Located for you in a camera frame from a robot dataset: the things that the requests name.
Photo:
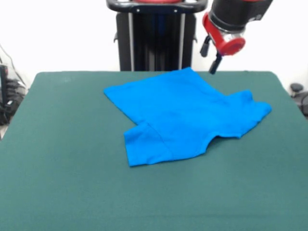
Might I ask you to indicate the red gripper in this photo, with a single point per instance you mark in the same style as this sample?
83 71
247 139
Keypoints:
228 44

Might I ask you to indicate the blue laundry garment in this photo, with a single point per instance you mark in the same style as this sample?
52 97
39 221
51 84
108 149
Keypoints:
183 113

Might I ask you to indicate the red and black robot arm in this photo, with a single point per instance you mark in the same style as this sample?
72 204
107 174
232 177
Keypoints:
238 12

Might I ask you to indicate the grey chair base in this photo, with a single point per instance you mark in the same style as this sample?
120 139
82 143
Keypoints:
296 87

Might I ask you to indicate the dark green table cloth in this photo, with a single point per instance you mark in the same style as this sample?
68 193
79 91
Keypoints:
72 180

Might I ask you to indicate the black equipment pile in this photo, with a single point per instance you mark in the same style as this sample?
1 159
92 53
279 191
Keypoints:
4 96

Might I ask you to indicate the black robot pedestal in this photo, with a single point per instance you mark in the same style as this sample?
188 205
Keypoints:
156 43

